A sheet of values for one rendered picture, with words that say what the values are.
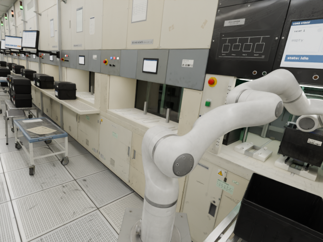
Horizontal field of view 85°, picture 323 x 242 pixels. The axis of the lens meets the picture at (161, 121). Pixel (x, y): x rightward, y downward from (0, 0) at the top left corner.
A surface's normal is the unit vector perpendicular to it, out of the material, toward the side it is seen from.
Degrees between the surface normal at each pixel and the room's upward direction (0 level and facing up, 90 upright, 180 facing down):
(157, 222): 90
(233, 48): 90
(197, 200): 90
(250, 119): 107
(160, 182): 29
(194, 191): 90
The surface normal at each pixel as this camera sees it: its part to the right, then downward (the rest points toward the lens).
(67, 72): 0.70, 0.26
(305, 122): -0.71, 0.10
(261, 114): -0.25, 0.47
